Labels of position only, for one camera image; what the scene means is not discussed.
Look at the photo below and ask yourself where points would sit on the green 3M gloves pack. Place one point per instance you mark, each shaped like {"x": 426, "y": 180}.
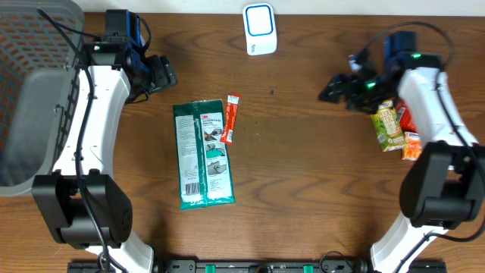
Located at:
{"x": 203, "y": 162}

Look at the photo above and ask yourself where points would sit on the grey plastic basket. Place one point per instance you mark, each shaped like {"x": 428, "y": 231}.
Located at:
{"x": 39, "y": 89}

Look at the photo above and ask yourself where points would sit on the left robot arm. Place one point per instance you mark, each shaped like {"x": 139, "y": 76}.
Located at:
{"x": 79, "y": 199}

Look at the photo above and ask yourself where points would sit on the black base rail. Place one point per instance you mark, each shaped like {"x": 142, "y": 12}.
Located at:
{"x": 332, "y": 265}

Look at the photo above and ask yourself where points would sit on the white barcode scanner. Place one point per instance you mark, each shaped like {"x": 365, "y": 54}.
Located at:
{"x": 260, "y": 29}

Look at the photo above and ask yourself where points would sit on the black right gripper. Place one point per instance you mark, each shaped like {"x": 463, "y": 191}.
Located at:
{"x": 349, "y": 82}

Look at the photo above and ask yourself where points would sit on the orange Kleenex tissue pack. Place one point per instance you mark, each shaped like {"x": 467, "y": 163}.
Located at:
{"x": 412, "y": 148}

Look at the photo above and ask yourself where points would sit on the red snack bag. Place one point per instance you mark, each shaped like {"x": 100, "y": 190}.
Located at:
{"x": 404, "y": 118}

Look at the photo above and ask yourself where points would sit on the green tea drink carton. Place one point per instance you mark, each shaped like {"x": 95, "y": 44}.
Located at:
{"x": 388, "y": 131}

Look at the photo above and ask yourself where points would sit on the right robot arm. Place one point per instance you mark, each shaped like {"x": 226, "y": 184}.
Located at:
{"x": 445, "y": 186}

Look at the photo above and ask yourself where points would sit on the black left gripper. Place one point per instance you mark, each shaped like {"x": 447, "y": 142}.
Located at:
{"x": 163, "y": 72}

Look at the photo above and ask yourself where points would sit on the red Nestle sachet stick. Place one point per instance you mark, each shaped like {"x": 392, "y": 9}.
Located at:
{"x": 230, "y": 119}

